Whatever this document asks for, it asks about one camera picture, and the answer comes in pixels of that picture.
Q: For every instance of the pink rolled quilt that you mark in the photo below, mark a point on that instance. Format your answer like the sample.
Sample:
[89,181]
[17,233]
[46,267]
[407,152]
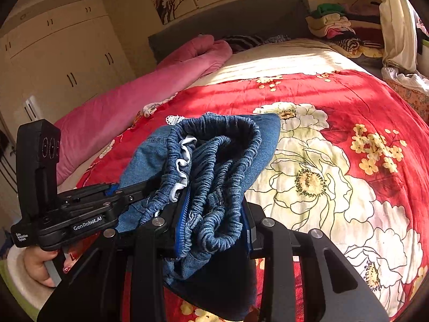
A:
[91,126]

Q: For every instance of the cream wardrobe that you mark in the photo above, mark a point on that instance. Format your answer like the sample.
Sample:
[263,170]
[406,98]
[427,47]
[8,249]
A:
[58,60]

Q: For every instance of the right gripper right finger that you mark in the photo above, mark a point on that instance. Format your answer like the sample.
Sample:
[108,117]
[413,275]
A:
[332,289]

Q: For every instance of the left hand red nails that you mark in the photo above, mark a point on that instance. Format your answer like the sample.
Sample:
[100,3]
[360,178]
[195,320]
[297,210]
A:
[34,261]

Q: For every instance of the dark grey headboard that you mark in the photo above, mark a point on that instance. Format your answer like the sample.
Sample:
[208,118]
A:
[264,18]

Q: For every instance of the green sleeve cream cuff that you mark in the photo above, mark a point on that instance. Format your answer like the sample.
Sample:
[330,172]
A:
[29,294]

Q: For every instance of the striped pillow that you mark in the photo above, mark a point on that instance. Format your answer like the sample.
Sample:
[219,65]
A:
[239,43]

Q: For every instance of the blue denim lace pants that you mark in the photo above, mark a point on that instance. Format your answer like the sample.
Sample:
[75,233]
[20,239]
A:
[217,159]

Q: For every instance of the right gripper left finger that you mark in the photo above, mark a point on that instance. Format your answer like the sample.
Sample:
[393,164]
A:
[119,278]

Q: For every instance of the red floral bedspread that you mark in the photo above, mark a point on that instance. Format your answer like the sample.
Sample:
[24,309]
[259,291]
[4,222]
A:
[352,161]

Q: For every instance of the pile of folded clothes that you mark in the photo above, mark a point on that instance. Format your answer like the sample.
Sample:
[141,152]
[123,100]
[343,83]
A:
[351,32]

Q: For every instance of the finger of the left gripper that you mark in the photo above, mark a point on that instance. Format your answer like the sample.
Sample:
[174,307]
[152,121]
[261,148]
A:
[111,189]
[132,193]

